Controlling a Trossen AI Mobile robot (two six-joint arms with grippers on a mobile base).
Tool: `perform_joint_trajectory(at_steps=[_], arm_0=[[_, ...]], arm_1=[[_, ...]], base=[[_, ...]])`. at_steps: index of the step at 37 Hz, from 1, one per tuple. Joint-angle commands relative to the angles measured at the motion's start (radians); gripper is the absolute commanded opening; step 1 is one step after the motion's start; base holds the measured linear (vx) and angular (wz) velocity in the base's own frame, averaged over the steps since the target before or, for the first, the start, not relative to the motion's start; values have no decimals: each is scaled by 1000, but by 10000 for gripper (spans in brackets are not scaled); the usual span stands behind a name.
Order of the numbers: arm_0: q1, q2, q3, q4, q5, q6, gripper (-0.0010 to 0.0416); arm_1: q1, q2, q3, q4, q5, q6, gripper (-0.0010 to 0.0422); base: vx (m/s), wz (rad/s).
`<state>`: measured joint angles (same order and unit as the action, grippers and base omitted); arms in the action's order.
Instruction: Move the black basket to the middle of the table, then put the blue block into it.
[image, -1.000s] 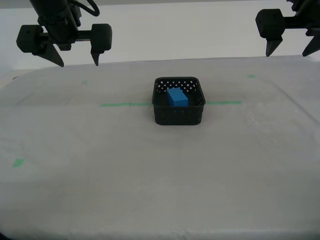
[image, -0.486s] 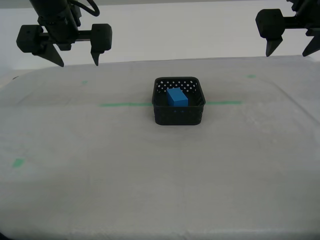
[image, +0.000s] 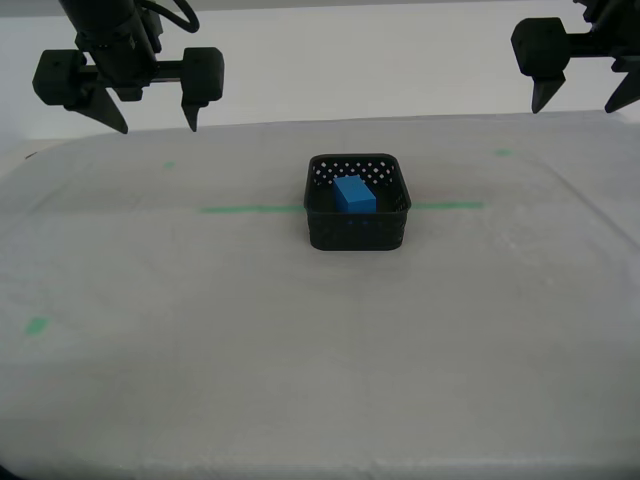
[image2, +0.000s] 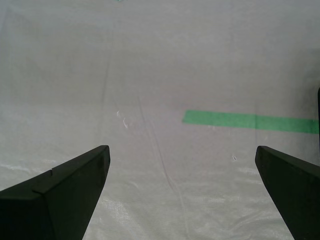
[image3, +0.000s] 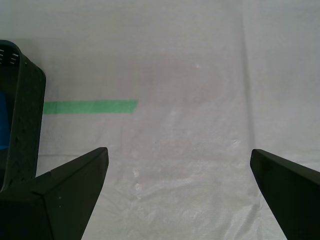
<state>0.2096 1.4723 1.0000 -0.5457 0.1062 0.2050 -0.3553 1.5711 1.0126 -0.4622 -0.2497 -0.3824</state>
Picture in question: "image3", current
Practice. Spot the black perforated plastic basket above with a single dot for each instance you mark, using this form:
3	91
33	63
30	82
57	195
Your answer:
25	120

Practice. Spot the long green tape strip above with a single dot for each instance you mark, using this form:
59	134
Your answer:
90	107

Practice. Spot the blue rectangular block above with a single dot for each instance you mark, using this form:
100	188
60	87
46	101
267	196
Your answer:
5	120

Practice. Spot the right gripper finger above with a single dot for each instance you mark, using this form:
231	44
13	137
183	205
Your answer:
55	205
297	195

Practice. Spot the white woven table cover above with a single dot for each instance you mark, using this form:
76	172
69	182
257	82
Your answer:
187	112

